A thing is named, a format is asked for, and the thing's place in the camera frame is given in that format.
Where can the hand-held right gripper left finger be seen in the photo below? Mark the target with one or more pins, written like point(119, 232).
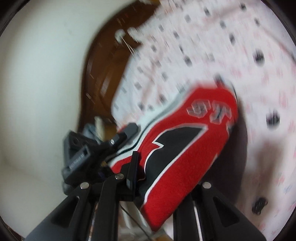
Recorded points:
point(132, 172)

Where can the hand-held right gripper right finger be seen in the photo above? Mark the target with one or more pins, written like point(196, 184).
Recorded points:
point(209, 208)

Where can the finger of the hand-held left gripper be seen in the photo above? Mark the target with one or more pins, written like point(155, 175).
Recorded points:
point(126, 133)

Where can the red jersey with white sleeves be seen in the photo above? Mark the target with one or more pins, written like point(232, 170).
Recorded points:
point(185, 150)

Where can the brown wooden headboard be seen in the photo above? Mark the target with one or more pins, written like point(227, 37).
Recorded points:
point(104, 69)

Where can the pink printed blanket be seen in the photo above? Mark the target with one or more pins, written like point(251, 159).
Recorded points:
point(208, 46)

